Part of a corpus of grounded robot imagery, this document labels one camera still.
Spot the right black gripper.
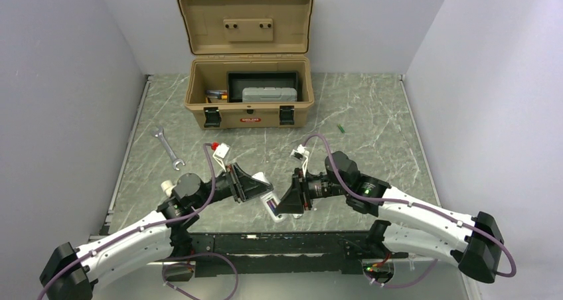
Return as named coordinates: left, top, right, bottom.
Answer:
left=275, top=168, right=349, bottom=214

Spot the small white cylinder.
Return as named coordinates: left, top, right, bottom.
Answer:
left=160, top=180, right=175, bottom=198

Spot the orange handled tool in toolbox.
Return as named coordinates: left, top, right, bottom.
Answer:
left=205, top=90, right=228, bottom=103

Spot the aluminium rail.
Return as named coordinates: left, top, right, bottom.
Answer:
left=158, top=227, right=463, bottom=266

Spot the tan plastic toolbox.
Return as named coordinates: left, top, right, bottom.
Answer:
left=177, top=0, right=315, bottom=130

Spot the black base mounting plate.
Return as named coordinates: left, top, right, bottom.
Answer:
left=165, top=230, right=407, bottom=277

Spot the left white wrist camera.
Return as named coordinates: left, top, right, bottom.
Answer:
left=211, top=142, right=230, bottom=171

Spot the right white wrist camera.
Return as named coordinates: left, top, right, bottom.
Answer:
left=290, top=144, right=310, bottom=166

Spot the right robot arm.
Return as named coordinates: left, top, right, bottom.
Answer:
left=276, top=151, right=504, bottom=283

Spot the grey plastic case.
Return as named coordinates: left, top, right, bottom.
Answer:
left=242, top=87, right=297, bottom=103

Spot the black toolbox tray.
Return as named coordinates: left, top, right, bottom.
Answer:
left=227, top=71, right=300, bottom=103

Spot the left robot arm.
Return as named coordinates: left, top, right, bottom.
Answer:
left=38, top=163, right=274, bottom=299

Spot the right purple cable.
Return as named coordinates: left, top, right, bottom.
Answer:
left=302, top=133, right=517, bottom=289

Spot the white remote control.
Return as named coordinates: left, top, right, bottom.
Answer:
left=252, top=172, right=286, bottom=223

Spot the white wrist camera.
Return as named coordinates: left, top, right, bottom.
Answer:
left=290, top=144, right=310, bottom=166
left=211, top=142, right=230, bottom=171

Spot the purple cable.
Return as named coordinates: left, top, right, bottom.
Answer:
left=37, top=143, right=240, bottom=300
left=302, top=133, right=517, bottom=289

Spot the silver open-end wrench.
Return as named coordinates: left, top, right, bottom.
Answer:
left=153, top=126, right=185, bottom=171

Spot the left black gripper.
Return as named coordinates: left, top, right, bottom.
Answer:
left=191, top=163, right=274, bottom=210

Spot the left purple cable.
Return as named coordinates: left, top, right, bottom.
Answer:
left=37, top=143, right=240, bottom=300

